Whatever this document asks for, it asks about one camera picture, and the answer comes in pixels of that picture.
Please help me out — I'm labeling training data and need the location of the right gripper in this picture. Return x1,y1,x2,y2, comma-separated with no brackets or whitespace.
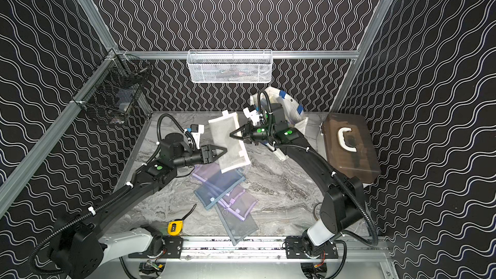
230,122,276,144

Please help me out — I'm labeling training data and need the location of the white canvas tote bag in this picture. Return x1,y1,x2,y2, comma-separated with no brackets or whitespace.
249,86,309,161

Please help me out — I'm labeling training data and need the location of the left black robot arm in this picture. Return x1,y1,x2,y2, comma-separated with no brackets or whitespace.
28,114,228,278

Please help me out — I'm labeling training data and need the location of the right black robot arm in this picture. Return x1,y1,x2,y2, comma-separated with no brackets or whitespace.
229,90,378,257

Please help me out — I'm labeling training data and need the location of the small purple mesh pouch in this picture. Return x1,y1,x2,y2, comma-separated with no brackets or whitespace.
218,185,258,221

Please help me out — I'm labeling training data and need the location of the yellow tape measure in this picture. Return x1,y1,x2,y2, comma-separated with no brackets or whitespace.
167,204,196,236

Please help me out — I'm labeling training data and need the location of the brown lid storage box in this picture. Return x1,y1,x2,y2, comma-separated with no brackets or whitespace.
317,112,381,186

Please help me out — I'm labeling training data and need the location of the white wire mesh basket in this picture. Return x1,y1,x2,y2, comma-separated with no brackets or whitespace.
186,49,273,83

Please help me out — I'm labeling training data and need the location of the black wire basket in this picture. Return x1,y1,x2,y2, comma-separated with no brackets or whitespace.
78,54,152,126

